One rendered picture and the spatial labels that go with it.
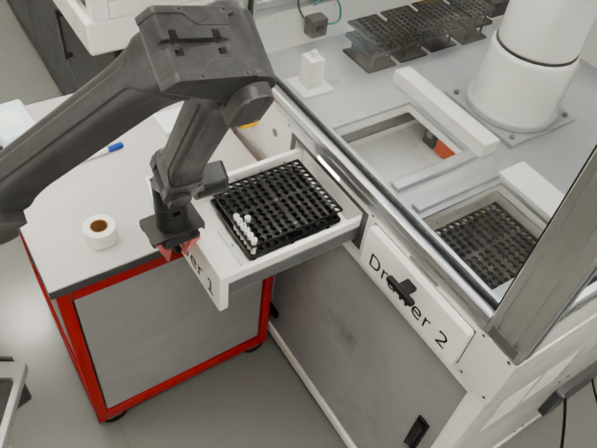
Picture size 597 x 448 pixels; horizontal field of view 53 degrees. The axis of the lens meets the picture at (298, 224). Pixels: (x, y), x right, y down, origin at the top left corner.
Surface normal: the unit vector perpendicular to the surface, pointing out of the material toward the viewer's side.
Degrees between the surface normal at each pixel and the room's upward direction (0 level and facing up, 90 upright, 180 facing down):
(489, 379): 90
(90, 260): 0
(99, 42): 90
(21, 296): 0
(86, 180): 0
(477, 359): 90
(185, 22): 33
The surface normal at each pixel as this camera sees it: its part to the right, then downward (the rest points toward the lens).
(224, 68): 0.54, -0.30
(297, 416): 0.10, -0.66
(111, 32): 0.54, 0.66
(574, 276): -0.83, 0.35
